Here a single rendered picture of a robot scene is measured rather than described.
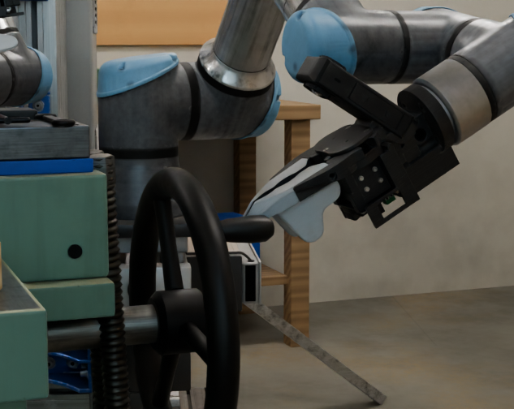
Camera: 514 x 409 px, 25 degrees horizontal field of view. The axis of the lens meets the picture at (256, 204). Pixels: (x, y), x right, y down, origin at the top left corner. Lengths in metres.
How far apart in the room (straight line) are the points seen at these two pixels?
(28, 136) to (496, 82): 0.44
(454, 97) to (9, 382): 0.53
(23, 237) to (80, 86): 1.13
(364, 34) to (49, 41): 0.80
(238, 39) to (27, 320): 0.95
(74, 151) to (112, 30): 3.47
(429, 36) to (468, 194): 3.93
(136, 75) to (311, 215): 0.65
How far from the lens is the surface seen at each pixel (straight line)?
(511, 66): 1.15
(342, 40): 1.16
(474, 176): 5.13
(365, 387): 3.52
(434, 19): 1.23
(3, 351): 0.78
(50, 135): 1.01
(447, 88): 1.12
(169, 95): 1.69
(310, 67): 1.08
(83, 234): 1.01
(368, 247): 4.93
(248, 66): 1.69
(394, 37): 1.19
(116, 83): 1.69
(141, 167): 1.69
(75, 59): 2.11
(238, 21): 1.65
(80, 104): 2.12
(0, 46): 1.22
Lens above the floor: 1.07
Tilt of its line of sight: 8 degrees down
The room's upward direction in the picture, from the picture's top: straight up
